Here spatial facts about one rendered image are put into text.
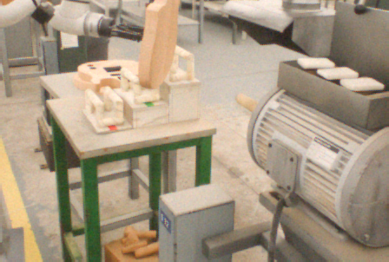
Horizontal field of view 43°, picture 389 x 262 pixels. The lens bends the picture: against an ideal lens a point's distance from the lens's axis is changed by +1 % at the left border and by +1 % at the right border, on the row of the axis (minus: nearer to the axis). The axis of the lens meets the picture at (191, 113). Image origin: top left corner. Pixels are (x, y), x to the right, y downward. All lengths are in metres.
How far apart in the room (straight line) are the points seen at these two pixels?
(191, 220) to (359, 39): 0.55
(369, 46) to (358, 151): 0.27
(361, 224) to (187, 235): 0.39
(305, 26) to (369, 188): 0.44
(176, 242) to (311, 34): 0.59
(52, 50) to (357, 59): 2.75
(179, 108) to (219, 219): 0.97
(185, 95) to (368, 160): 1.24
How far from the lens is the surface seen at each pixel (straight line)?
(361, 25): 1.16
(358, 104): 0.98
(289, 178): 1.08
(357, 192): 0.97
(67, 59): 3.65
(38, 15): 1.29
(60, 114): 2.23
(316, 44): 1.26
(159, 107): 2.05
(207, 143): 2.08
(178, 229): 1.15
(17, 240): 1.84
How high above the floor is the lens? 1.73
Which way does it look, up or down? 21 degrees down
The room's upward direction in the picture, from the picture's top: 1 degrees clockwise
